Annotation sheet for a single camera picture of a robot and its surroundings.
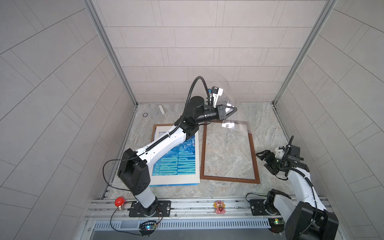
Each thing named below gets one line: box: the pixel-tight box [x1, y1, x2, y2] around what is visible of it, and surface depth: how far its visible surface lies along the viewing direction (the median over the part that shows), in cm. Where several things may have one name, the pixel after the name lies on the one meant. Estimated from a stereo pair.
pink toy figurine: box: [213, 200, 226, 214], surface depth 72 cm
